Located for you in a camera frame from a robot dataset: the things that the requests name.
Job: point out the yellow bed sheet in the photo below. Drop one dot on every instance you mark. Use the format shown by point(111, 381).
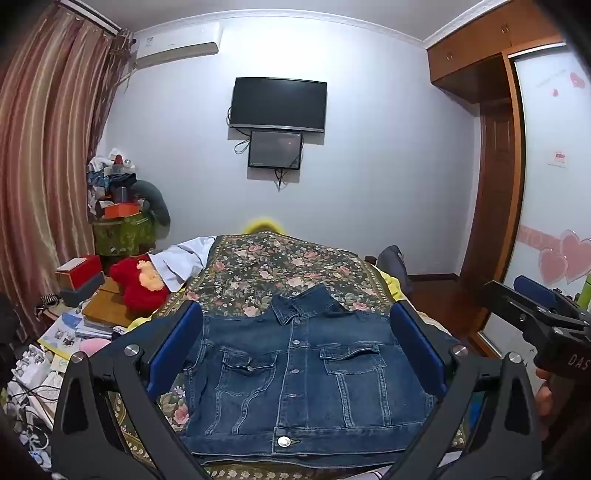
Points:
point(391, 287)

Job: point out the green bottle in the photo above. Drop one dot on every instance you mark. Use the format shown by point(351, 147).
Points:
point(585, 290)

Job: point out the small black monitor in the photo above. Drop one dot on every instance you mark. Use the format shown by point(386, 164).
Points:
point(275, 150)

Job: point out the orange box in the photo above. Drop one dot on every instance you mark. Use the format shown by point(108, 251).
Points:
point(121, 210)

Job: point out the green covered cabinet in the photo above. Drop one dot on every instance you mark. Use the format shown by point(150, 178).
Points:
point(122, 235)

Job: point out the blue denim jacket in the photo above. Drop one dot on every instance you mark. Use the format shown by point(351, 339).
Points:
point(300, 369)

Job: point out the wooden wardrobe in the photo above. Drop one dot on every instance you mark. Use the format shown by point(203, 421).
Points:
point(475, 41)

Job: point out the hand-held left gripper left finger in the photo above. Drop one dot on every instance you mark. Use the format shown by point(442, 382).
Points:
point(178, 341)

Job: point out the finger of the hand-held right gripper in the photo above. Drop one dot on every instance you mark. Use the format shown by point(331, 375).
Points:
point(531, 287)
point(508, 302)

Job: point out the pile of magazines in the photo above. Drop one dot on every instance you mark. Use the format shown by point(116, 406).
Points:
point(69, 330)

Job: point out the pink soft item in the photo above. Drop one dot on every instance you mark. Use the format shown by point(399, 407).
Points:
point(94, 346)

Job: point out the black wall television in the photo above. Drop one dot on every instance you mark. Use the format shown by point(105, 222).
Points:
point(278, 104)

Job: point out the red paper label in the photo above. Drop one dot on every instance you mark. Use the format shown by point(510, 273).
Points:
point(560, 158)

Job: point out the white sliding door with hearts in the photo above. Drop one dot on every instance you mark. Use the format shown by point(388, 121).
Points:
point(549, 207)

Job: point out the floral bedspread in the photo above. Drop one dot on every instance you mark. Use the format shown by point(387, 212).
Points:
point(277, 267)

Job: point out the dark grey cloth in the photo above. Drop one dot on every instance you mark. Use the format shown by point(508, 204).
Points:
point(392, 261)

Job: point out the red plush toy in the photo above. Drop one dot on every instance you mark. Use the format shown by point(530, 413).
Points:
point(134, 288)

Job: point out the person's right hand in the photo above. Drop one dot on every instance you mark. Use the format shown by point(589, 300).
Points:
point(545, 401)

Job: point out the white air conditioner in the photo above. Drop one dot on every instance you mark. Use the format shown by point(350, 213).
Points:
point(178, 44)

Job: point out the red box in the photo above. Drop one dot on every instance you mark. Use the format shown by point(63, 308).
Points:
point(79, 268)

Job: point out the pile of clothes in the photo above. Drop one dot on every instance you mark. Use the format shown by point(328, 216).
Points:
point(108, 177)

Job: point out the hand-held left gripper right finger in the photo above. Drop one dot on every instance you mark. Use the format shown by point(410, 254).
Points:
point(418, 346)

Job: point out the white shirt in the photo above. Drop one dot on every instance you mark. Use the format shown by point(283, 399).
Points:
point(180, 263)

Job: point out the yellow cloth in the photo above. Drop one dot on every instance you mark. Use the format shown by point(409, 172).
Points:
point(263, 226)

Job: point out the brown wooden room door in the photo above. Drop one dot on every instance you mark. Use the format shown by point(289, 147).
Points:
point(496, 194)

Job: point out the grey box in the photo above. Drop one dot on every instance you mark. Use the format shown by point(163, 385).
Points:
point(83, 291)

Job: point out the striped brown curtain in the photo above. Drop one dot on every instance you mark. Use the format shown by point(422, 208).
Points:
point(41, 161)

